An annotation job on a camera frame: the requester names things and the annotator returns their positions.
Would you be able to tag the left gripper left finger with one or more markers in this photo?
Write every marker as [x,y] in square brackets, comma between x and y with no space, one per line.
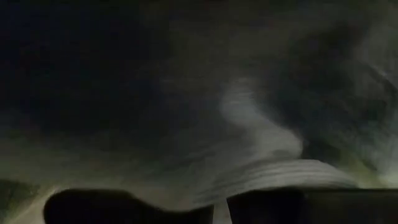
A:
[109,208]

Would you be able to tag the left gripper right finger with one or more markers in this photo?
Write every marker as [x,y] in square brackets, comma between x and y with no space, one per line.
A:
[311,207]

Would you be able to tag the dark green buttoned garment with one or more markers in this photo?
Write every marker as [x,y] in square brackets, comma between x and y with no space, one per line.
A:
[255,130]

